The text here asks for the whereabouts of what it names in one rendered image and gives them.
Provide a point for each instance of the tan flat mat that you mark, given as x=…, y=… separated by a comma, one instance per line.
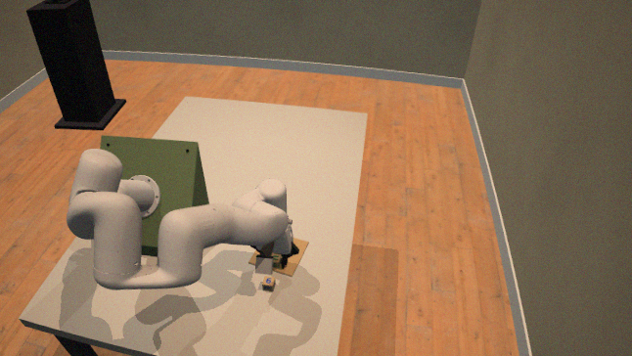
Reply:
x=292, y=261

